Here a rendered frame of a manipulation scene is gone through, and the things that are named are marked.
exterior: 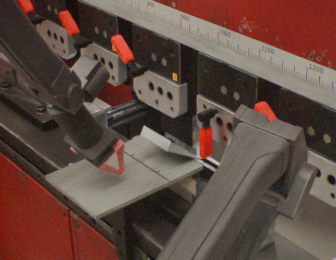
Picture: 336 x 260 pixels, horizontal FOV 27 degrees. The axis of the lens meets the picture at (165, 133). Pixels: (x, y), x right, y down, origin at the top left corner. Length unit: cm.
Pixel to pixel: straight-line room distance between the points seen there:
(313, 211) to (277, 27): 198
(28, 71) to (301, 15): 42
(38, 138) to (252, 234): 104
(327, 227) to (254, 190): 222
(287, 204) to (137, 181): 57
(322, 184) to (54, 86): 46
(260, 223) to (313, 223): 212
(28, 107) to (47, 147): 18
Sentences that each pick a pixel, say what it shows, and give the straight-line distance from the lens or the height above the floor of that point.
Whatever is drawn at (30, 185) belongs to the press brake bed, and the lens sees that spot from 185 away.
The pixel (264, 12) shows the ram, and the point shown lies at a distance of 112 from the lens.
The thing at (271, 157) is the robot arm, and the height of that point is 136.
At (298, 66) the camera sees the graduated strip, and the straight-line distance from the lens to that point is 109.
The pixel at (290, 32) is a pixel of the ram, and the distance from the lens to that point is 109.
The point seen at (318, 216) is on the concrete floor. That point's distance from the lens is 299.
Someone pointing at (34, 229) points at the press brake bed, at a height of 59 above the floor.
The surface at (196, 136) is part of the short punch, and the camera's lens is 141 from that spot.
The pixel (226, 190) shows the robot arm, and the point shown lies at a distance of 71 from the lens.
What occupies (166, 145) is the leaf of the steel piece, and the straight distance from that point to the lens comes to 135.
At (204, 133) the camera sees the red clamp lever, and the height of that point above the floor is 113.
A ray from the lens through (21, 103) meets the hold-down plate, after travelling 191.
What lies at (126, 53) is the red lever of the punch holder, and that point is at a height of 121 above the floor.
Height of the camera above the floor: 174
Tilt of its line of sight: 29 degrees down
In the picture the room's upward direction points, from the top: 1 degrees counter-clockwise
